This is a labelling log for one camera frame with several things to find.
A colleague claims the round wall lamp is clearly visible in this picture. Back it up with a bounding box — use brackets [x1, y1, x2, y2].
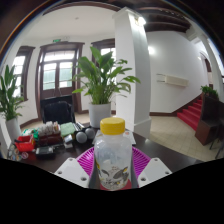
[146, 45, 156, 56]

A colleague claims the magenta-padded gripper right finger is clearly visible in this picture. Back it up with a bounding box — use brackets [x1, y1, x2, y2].
[129, 146, 173, 190]

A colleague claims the small green plant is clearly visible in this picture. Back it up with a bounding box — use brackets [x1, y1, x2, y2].
[199, 85, 220, 101]

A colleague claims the black office chair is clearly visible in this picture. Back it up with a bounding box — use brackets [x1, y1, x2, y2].
[39, 94, 76, 125]

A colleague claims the green packet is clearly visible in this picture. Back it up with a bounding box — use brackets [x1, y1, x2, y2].
[19, 127, 40, 138]

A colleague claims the dark-framed window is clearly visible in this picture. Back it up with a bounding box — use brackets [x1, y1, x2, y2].
[90, 37, 117, 69]
[12, 45, 36, 102]

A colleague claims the white wall heater unit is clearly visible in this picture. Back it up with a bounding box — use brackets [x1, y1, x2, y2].
[156, 73, 190, 89]

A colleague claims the wooden tea tray with cups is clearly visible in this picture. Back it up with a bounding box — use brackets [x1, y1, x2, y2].
[36, 120, 64, 146]

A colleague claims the dark wooden cabinet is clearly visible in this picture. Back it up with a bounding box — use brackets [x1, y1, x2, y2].
[194, 93, 224, 160]

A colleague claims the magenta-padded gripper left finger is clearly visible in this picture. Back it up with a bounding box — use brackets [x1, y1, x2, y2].
[54, 147, 99, 190]

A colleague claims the red plastic box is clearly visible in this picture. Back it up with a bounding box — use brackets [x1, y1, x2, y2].
[14, 134, 36, 153]

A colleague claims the grey metal ball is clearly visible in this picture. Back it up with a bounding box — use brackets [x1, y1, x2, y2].
[84, 127, 96, 140]
[75, 131, 89, 145]

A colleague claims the green book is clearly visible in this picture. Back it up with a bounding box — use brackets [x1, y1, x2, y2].
[59, 122, 77, 138]

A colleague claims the black power adapter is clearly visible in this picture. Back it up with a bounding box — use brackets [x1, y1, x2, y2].
[35, 145, 56, 159]

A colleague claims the red-carpeted staircase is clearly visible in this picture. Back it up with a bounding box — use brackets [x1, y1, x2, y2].
[176, 95, 205, 132]

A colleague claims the potted leafy plant, white pot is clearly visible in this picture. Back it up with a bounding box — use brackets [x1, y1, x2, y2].
[0, 64, 26, 141]
[72, 46, 141, 130]

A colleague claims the clear yellow-capped drink bottle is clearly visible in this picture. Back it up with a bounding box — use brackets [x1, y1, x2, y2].
[93, 117, 134, 192]

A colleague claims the dark wooden double door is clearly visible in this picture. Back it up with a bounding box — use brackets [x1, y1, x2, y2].
[35, 41, 85, 119]

